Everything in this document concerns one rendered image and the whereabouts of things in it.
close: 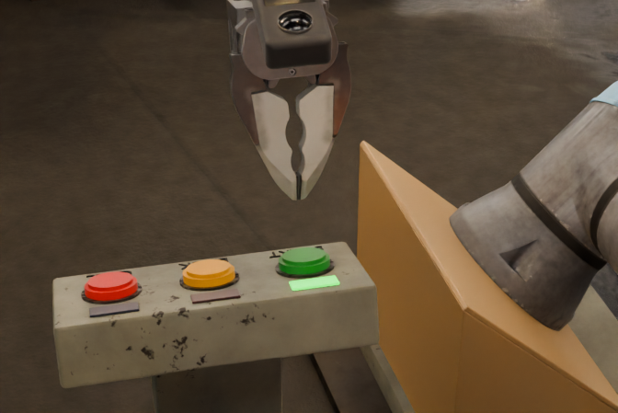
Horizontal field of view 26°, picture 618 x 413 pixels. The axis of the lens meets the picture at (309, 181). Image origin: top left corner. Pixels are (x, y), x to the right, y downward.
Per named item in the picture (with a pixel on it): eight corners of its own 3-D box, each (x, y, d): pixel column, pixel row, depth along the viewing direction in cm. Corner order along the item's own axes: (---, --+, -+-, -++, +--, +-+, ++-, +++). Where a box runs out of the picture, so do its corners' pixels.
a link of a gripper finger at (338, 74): (350, 131, 103) (343, 17, 101) (354, 135, 102) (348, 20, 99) (290, 137, 102) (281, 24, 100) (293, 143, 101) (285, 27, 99)
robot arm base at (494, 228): (428, 192, 164) (485, 135, 162) (517, 258, 175) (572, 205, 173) (491, 289, 150) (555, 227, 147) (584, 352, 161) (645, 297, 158)
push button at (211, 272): (239, 294, 102) (237, 271, 101) (187, 301, 101) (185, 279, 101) (232, 277, 106) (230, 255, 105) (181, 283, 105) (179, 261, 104)
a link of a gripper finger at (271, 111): (287, 183, 108) (279, 71, 105) (301, 203, 102) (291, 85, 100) (249, 188, 108) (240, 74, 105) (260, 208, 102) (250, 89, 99)
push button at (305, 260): (336, 281, 103) (334, 259, 102) (284, 288, 102) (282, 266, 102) (325, 265, 107) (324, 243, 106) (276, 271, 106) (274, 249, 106)
